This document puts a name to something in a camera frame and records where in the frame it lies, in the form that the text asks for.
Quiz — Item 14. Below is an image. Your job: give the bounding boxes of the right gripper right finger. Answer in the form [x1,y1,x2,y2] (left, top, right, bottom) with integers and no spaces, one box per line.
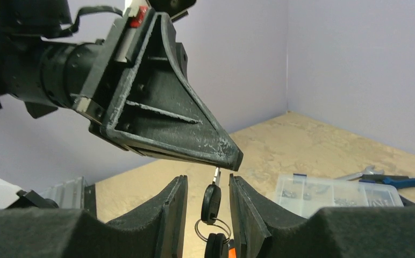
[229,175,415,257]

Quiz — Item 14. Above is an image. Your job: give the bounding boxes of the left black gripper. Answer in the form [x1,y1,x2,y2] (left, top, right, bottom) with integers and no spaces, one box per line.
[0,1,151,121]

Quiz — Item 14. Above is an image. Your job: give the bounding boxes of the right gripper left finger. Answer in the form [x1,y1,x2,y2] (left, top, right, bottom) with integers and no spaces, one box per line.
[0,176,188,257]

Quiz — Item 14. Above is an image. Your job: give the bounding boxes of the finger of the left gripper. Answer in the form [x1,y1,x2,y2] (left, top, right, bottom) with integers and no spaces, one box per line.
[101,12,244,171]

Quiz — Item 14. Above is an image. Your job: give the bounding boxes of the orange padlock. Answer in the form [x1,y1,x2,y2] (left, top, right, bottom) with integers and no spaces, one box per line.
[227,239,237,258]

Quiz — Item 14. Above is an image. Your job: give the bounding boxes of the clear plastic screw box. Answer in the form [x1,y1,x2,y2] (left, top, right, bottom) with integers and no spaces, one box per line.
[271,174,404,218]

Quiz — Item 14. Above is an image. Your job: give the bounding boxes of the blue handled pliers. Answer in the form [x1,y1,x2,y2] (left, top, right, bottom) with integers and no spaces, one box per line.
[360,175,415,189]

